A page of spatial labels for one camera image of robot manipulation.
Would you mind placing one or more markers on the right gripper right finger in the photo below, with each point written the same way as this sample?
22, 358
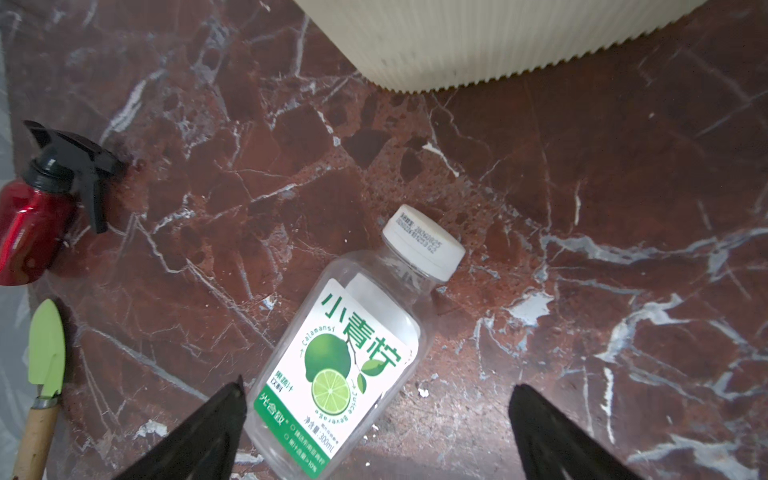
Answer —
551, 446

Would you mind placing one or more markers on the lime drink square bottle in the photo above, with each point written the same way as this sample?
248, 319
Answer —
358, 336

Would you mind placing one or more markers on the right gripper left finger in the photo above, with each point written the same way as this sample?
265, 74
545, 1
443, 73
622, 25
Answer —
203, 446

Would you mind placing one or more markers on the cream ribbed waste bin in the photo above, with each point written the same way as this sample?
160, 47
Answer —
422, 46

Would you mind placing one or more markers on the green scraper wooden handle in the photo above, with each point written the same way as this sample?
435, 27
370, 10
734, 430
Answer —
47, 359

